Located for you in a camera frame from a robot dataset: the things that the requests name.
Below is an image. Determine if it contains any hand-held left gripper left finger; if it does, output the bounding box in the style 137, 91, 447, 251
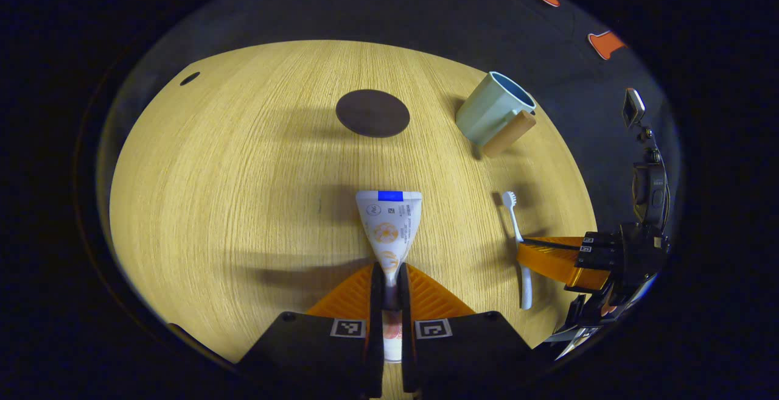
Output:
237, 263, 385, 399

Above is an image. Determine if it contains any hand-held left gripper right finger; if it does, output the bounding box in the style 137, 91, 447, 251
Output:
399, 263, 536, 399

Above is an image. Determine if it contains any white toothbrush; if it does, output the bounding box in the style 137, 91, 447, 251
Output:
501, 191, 534, 311

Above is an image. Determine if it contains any white toothpaste tube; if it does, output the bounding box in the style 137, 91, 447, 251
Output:
355, 190, 423, 363

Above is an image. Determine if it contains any pale green cup wooden handle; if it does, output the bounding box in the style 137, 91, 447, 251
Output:
455, 71, 537, 158

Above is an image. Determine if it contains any dark brown round coaster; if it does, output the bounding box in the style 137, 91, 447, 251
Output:
335, 89, 410, 139

